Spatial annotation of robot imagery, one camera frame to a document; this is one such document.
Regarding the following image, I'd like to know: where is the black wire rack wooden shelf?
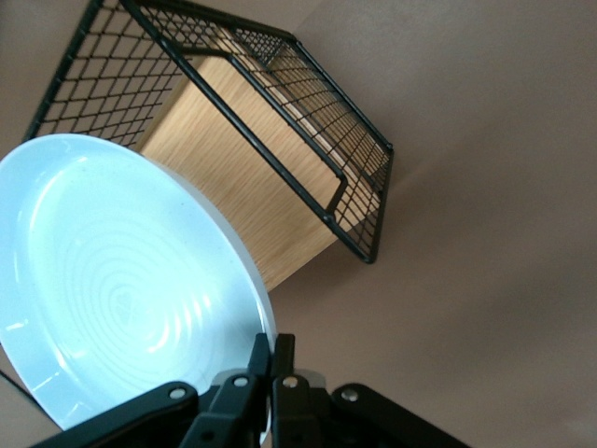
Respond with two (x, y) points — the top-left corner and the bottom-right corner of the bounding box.
(21, 0), (396, 291)

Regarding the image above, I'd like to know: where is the light blue round plate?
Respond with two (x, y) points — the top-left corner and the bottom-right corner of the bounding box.
(0, 133), (277, 445)

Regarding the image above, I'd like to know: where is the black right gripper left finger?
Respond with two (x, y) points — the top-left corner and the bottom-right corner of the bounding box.
(179, 333), (272, 448)

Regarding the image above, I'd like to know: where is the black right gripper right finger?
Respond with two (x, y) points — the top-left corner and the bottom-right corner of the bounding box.
(271, 332), (328, 448)

